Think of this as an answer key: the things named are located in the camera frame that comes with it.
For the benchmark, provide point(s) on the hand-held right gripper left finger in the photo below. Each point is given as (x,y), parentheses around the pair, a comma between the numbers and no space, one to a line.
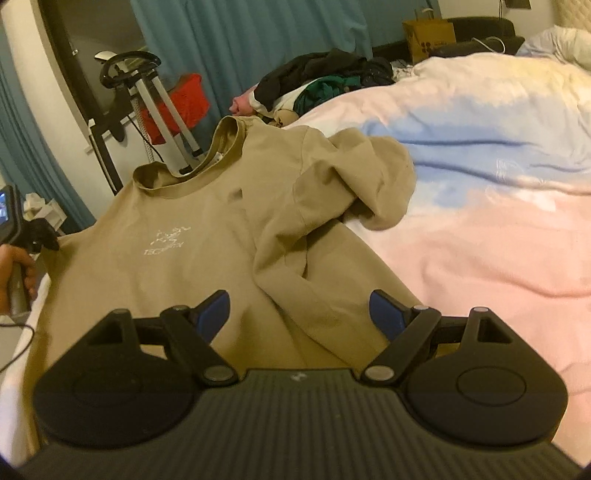
(214,313)

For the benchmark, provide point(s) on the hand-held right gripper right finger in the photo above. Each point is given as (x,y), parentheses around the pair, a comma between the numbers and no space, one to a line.
(385,317)

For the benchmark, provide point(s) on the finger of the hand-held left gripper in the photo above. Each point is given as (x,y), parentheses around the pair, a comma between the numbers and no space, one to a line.
(46,237)

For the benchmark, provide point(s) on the tan t-shirt with white print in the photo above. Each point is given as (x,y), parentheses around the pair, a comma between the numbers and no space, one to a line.
(184,221)

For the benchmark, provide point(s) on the person's left hand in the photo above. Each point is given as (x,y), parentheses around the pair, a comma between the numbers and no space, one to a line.
(25,270)

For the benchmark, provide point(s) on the white crumpled paper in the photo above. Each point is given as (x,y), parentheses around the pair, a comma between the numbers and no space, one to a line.
(44,210)

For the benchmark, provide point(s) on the narrow blue curtain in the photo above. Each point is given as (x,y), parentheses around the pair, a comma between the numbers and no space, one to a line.
(34,152)

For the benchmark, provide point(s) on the white cabinet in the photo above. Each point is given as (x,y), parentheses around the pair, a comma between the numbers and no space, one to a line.
(124,157)

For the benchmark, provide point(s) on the pastel pink and blue blanket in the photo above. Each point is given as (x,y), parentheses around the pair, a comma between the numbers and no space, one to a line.
(485,207)

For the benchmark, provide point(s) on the silver tripod stand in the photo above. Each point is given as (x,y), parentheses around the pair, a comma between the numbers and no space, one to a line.
(152,99)

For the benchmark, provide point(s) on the red bag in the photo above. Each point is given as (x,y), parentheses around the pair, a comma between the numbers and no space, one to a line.
(182,104)

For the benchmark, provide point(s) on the pink garment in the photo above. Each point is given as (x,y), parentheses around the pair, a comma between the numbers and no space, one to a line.
(242,101)

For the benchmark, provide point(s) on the cream garment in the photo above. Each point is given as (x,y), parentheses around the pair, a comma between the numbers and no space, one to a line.
(277,108)

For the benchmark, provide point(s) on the green garment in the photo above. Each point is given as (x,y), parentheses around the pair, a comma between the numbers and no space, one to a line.
(330,90)

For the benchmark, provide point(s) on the black garment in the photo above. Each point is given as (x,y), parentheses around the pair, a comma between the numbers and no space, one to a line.
(323,67)

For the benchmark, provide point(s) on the wide blue curtain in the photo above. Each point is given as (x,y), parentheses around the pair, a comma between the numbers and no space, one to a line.
(258,41)

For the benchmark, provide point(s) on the brown paper bag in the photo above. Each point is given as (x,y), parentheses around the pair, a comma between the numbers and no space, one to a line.
(429,39)

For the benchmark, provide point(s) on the black sofa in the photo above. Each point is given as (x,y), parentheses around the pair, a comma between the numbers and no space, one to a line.
(485,30)

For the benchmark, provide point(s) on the white pillow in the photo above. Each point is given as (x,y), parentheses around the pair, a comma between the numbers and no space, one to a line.
(561,44)

